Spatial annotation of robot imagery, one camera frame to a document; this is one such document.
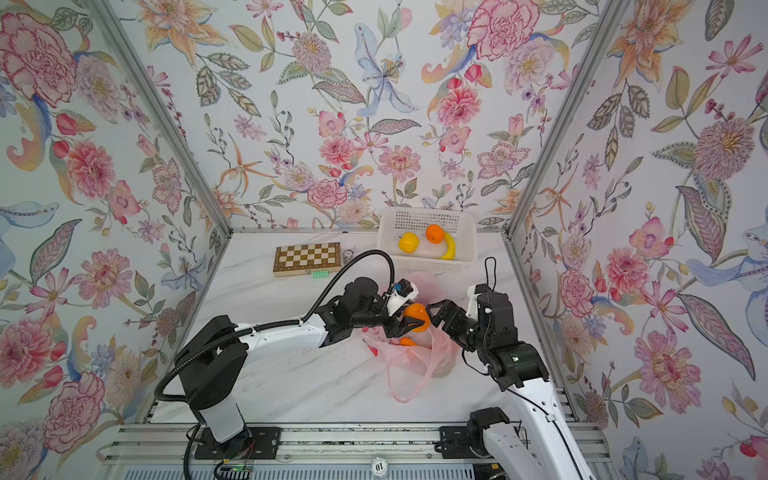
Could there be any aluminium front rail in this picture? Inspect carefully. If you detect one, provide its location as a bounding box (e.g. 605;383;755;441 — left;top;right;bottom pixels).
95;421;613;466

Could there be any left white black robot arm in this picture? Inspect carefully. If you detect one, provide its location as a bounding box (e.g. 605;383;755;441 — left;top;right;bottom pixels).
154;277;430;444

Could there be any white plastic basket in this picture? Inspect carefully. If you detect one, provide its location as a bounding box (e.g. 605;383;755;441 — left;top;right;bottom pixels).
377;207;478;273

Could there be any wooden chessboard box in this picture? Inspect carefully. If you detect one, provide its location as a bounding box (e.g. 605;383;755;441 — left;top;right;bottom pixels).
273;242;342;277

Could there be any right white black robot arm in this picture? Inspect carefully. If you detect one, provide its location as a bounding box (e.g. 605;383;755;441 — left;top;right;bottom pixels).
426;284;594;479

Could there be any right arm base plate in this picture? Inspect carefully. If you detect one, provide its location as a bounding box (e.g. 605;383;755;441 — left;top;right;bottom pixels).
434;407;522;459

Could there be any black corrugated cable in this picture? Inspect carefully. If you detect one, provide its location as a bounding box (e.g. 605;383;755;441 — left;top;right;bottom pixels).
153;249;397;480

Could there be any yellow lemon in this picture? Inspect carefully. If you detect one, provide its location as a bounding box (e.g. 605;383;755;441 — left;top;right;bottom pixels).
398;232;420;254

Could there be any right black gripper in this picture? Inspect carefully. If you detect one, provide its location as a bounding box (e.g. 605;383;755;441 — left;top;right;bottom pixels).
429;301;495;357

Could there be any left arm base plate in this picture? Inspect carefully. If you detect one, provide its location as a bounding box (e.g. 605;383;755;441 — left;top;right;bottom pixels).
194;426;282;460

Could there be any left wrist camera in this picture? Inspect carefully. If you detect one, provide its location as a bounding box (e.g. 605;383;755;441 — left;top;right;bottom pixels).
386;279;419;316

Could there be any round white numbered tag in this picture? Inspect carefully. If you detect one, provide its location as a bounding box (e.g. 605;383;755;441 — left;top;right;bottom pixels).
370;457;389;478

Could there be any pink plastic bag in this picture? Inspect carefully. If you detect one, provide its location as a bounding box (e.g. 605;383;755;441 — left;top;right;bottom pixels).
359;271;466;404

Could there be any yellow banana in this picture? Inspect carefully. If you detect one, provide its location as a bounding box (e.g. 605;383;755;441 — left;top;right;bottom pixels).
440;233;457;261

